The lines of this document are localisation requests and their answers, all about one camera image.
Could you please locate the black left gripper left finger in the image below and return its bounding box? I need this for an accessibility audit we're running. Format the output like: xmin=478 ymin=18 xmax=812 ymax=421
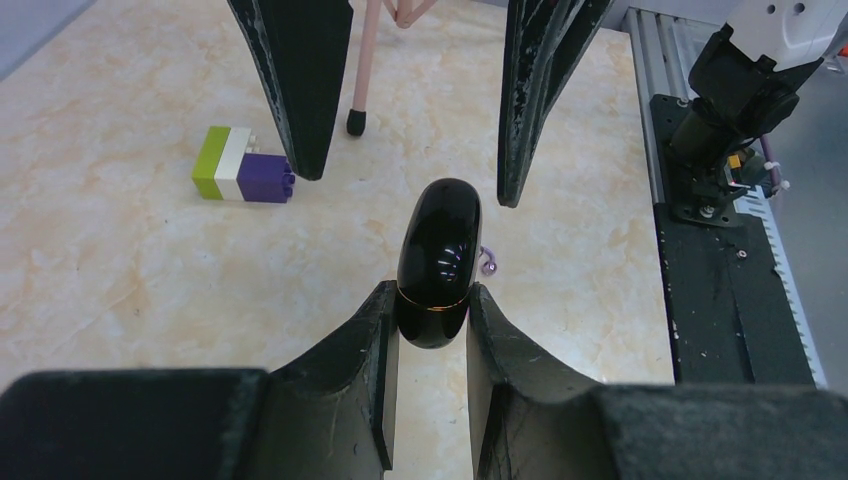
xmin=246 ymin=281 xmax=400 ymax=479

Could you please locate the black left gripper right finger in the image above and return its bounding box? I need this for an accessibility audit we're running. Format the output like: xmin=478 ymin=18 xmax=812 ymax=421
xmin=466 ymin=283 xmax=635 ymax=479

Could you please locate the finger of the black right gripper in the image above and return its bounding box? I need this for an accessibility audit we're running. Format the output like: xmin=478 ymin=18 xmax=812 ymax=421
xmin=228 ymin=0 xmax=353 ymax=181
xmin=497 ymin=0 xmax=612 ymax=208

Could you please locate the glossy black charging case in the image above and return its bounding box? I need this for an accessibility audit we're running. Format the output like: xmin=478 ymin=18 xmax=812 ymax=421
xmin=394 ymin=178 xmax=482 ymax=349

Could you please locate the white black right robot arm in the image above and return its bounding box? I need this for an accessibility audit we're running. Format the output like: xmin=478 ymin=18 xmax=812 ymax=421
xmin=230 ymin=1 xmax=847 ymax=223

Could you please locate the pink music stand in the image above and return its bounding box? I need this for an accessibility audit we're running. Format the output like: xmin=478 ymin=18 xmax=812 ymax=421
xmin=346 ymin=0 xmax=437 ymax=137

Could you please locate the green white purple toy block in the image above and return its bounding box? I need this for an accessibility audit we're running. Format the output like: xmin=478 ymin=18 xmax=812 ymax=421
xmin=191 ymin=126 xmax=296 ymax=204

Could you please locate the purple earbud far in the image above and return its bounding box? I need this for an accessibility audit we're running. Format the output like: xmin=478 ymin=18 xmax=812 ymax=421
xmin=479 ymin=246 xmax=498 ymax=276

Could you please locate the aluminium frame rail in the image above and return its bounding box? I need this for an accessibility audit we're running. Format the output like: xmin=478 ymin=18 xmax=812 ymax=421
xmin=625 ymin=1 xmax=847 ymax=388

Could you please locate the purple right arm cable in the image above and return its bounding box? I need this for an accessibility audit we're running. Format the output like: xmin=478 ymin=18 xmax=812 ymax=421
xmin=758 ymin=132 xmax=793 ymax=200

